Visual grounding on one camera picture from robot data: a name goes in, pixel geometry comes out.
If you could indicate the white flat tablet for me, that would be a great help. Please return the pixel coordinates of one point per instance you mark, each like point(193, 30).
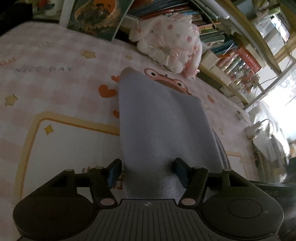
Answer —
point(208, 9)

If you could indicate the white wooden bookshelf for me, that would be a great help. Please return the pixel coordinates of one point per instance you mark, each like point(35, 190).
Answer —
point(67, 14)

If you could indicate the small white storage box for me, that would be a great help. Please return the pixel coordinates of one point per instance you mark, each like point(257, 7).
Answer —
point(209, 60)

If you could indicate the beige and lavender knit sweater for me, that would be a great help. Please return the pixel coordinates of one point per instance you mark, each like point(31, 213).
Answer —
point(159, 125)

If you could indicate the row of small colourful bottles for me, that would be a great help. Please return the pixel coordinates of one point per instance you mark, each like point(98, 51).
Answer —
point(242, 74)

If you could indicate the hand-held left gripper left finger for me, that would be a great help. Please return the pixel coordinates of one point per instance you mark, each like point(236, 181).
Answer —
point(113, 173)

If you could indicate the row of colourful books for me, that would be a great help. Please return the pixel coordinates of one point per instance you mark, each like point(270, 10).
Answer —
point(217, 39)

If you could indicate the pink white plush bunny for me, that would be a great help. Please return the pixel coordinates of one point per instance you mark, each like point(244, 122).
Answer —
point(171, 37)

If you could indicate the white power adapter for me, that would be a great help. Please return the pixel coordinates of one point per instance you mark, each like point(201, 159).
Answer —
point(255, 128)

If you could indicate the large dark illustrated book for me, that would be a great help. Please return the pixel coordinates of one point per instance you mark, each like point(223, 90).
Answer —
point(97, 16)

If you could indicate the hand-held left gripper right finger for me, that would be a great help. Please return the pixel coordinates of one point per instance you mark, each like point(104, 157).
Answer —
point(182, 173)

